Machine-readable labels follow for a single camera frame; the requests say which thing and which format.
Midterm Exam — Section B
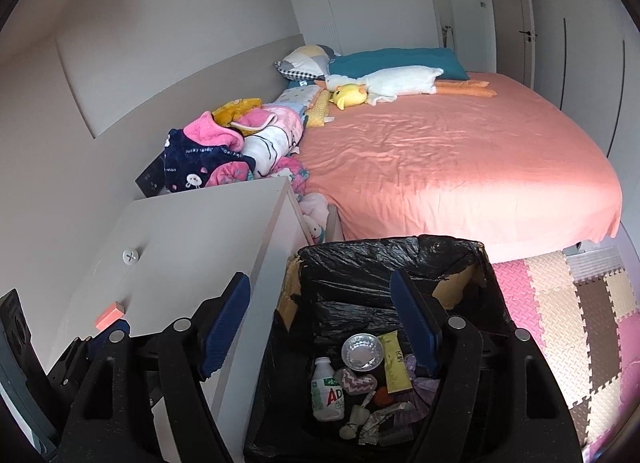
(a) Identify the white goose plush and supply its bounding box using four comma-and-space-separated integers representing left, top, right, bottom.
325, 64, 497, 105

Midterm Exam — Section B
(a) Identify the white bunny plush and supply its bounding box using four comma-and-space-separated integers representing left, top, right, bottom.
299, 192, 328, 244

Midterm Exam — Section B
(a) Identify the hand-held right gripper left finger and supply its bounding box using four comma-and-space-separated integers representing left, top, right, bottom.
60, 272, 251, 463

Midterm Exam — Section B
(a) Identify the yellow snack wrapper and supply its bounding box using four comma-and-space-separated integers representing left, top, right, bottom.
377, 332, 412, 394

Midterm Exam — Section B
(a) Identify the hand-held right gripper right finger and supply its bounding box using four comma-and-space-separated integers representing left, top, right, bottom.
390, 268, 583, 463

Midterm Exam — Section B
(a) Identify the cardboard bin with black bag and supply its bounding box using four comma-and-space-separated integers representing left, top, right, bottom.
243, 235, 518, 463

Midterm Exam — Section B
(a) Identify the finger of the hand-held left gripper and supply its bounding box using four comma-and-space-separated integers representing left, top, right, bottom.
47, 319, 132, 388

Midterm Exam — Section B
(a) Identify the pink fleece garment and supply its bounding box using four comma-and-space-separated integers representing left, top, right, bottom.
182, 110, 278, 144

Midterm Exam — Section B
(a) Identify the patchwork pillow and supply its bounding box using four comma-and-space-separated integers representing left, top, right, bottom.
274, 44, 341, 80

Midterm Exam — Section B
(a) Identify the pink eraser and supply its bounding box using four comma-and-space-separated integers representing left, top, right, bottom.
94, 300, 126, 331

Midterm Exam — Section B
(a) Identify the yellow duck plush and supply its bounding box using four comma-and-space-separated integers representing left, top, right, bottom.
327, 84, 368, 110

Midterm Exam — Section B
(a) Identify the white door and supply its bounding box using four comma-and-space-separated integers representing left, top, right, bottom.
440, 0, 532, 86

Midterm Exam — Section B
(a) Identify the teal pillow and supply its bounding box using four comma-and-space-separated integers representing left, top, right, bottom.
327, 47, 470, 81

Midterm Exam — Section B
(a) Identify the white and pink blanket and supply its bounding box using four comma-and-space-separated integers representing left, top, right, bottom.
242, 108, 306, 179

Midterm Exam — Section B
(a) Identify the foam puzzle floor mat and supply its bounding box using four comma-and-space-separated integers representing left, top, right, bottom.
492, 243, 640, 449

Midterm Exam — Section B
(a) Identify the bed with pink sheet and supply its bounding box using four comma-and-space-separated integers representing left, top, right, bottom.
297, 70, 623, 264

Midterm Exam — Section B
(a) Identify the pink floral blanket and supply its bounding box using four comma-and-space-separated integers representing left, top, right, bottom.
270, 156, 311, 199

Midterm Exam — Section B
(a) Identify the white wardrobe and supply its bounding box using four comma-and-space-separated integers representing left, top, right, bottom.
530, 0, 640, 159

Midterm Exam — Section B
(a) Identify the yellow dotted cushion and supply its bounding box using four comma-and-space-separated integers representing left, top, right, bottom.
306, 90, 335, 129

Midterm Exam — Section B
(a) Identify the round foil tart tin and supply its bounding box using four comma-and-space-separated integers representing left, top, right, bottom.
341, 334, 385, 373

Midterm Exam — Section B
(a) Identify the crumpled silver foil wrapper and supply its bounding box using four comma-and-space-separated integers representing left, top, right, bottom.
357, 400, 418, 445

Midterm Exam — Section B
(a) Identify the purple wrapper in bin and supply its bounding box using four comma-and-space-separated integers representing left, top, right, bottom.
395, 354, 441, 424

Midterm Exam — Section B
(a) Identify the pale blue patterned blanket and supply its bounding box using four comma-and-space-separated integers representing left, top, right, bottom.
262, 84, 321, 119

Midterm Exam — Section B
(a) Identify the white bottle with red label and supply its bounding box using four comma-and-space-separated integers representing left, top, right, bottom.
311, 357, 346, 423

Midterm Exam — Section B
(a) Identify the zigzag patterned heart plush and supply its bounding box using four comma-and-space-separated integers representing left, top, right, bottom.
334, 368, 380, 398

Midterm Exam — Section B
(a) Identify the white bedside table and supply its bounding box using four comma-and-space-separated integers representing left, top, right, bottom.
47, 176, 328, 463

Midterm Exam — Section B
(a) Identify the black wall panel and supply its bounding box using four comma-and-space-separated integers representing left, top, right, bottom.
136, 150, 168, 195

